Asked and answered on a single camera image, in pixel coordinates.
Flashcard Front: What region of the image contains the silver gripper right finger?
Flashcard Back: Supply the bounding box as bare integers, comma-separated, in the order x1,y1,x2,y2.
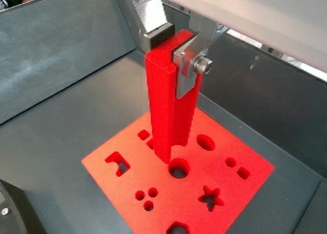
172,12,228,98

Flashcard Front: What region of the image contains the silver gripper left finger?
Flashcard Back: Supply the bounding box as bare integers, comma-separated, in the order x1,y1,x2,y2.
132,0,175,53

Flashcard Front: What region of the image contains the red shape sorter board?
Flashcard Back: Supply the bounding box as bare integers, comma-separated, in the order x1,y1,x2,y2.
82,111,274,234

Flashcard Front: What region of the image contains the black curved holder block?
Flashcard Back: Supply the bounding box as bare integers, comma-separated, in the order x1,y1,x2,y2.
0,180,47,234

